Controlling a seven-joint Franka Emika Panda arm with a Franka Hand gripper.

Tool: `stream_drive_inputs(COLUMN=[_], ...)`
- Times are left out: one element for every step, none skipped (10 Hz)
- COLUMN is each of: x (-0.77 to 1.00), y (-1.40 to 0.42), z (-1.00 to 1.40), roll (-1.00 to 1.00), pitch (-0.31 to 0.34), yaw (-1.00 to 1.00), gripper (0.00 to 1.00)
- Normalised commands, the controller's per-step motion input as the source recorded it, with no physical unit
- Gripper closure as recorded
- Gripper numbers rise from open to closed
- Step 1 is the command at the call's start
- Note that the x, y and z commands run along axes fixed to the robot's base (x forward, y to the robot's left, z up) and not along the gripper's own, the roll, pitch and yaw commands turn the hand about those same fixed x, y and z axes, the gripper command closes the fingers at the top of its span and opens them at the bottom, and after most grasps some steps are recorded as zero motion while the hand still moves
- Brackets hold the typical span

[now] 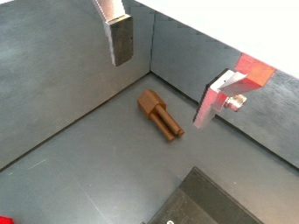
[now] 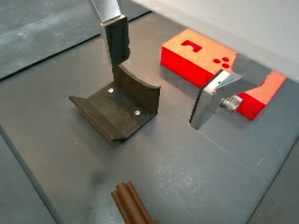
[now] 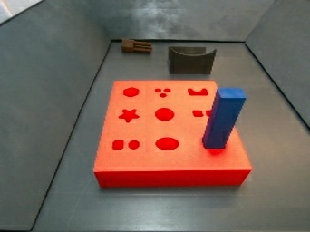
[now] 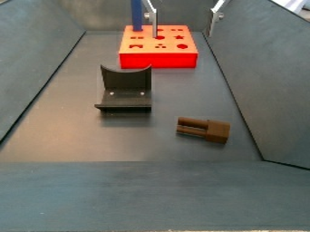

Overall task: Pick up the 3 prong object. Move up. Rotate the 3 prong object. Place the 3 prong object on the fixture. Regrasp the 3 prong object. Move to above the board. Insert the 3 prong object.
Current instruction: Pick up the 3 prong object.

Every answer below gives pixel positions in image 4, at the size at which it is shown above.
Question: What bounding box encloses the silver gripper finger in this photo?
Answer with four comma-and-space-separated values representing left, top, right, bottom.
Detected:
141, 0, 157, 38
207, 0, 230, 37

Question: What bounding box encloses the brown three-prong object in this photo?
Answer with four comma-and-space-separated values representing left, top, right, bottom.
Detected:
176, 117, 230, 144

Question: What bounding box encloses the black curved fixture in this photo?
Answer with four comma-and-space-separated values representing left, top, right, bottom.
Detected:
95, 66, 152, 111

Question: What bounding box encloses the blue rectangular peg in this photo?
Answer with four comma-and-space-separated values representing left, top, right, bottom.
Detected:
131, 0, 141, 32

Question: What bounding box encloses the red shape-sorting block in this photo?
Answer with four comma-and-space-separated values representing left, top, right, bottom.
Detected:
119, 25, 199, 69

